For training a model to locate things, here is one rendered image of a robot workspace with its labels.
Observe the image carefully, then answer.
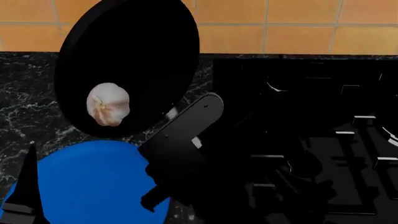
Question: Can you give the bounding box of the black frying pan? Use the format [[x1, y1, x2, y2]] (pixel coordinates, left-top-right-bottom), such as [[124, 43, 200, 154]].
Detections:
[[55, 0, 203, 149]]

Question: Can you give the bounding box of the blue round plate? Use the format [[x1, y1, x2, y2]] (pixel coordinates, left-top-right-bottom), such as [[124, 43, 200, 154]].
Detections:
[[0, 139, 171, 224]]

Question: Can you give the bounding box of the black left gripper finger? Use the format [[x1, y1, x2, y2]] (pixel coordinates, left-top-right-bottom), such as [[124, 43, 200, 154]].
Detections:
[[6, 142, 45, 218]]

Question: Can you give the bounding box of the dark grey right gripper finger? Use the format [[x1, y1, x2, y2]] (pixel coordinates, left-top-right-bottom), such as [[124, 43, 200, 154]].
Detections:
[[137, 92, 225, 169]]

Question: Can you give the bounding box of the black gas stove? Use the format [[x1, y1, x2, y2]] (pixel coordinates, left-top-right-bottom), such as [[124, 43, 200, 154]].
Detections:
[[212, 56, 398, 216]]

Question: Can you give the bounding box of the white garlic bulb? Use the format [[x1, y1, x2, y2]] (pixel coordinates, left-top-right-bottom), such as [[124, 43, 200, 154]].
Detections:
[[86, 82, 131, 128]]

